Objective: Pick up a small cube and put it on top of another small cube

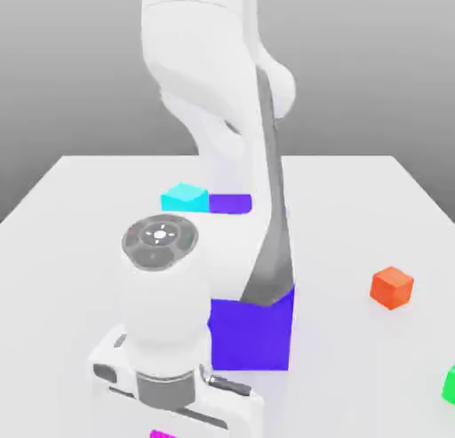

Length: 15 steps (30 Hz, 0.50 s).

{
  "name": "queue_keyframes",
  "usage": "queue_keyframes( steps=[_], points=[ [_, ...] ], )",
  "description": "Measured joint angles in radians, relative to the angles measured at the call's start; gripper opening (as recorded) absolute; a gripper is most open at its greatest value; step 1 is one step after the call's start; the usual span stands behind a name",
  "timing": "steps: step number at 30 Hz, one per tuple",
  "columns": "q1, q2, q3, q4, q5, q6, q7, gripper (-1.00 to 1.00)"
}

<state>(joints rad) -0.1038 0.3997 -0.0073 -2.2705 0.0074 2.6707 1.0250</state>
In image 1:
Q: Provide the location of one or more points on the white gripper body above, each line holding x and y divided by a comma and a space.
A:
245, 415

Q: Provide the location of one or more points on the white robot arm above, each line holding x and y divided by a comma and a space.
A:
199, 72

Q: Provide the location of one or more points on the small magenta cube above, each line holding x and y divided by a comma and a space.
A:
161, 434

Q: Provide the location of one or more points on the small orange cube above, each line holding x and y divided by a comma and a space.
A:
390, 287

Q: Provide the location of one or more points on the small green cube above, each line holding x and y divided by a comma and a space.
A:
450, 386

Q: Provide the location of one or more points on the small purple cube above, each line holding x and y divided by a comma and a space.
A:
229, 203

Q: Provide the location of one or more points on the small cyan cube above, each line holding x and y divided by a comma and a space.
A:
183, 200

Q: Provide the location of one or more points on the large blue box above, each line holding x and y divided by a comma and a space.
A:
249, 335

